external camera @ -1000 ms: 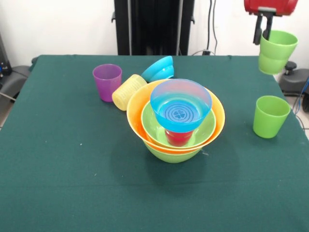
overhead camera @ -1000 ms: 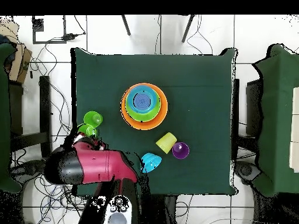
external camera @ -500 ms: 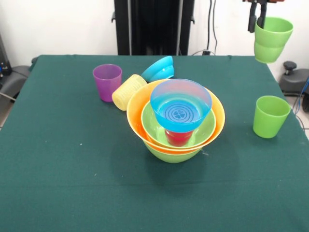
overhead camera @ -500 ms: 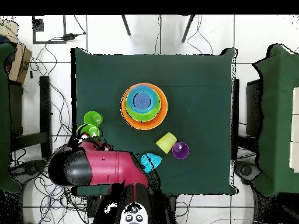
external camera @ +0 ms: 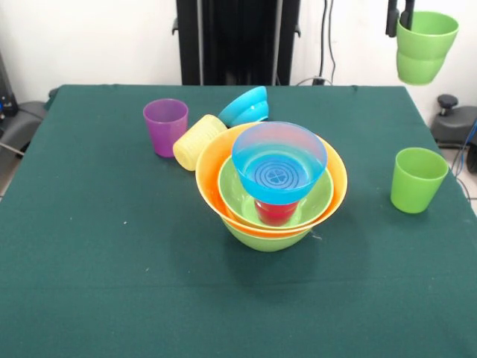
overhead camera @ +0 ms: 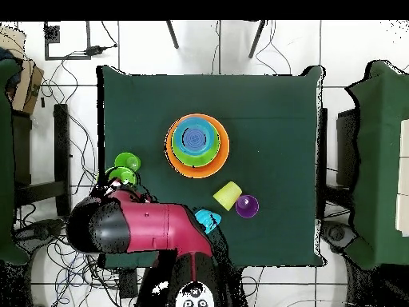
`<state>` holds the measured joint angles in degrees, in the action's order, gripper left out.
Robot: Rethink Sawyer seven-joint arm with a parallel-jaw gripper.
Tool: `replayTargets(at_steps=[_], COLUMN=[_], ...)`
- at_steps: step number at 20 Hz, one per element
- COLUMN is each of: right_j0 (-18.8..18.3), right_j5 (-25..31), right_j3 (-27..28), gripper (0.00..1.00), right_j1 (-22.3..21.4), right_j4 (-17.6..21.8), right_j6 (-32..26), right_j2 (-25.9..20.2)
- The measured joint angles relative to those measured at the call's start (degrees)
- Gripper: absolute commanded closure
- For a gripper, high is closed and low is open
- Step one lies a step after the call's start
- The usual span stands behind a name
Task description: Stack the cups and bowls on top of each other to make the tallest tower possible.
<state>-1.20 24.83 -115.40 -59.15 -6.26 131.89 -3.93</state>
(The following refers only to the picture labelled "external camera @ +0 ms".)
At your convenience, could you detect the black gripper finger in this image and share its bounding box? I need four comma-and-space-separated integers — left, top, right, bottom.
400, 0, 416, 31
385, 0, 400, 38

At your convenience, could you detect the green plastic cup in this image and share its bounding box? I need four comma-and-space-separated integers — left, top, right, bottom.
390, 147, 449, 215
395, 10, 460, 86

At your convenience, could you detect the ribbed cyan plastic bowl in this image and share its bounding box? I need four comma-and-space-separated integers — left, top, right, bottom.
218, 85, 270, 128

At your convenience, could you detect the translucent blue plastic bowl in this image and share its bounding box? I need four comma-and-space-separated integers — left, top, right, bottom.
231, 121, 329, 206

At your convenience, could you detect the red plastic cup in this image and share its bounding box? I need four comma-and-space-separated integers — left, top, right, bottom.
253, 199, 300, 227

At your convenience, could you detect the large orange plastic bowl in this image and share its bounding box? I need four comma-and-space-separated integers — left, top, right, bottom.
195, 121, 349, 239

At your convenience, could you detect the green plastic bowl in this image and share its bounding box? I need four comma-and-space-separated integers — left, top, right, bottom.
217, 152, 335, 230
221, 219, 312, 254

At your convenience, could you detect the yellow plastic cup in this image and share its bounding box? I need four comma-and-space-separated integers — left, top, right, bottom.
172, 113, 229, 172

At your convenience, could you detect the black stand base with knob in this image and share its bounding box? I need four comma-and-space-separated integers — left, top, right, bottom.
431, 93, 477, 150

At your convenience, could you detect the purple plastic cup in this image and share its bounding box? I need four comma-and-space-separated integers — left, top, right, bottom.
142, 98, 189, 158

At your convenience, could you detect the dark green table cloth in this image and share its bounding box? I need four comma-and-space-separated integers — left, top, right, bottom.
0, 84, 477, 358

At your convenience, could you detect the black wall cable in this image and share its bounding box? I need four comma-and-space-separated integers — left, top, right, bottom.
318, 0, 338, 82

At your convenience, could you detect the blue cable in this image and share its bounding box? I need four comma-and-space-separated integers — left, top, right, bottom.
452, 122, 477, 176

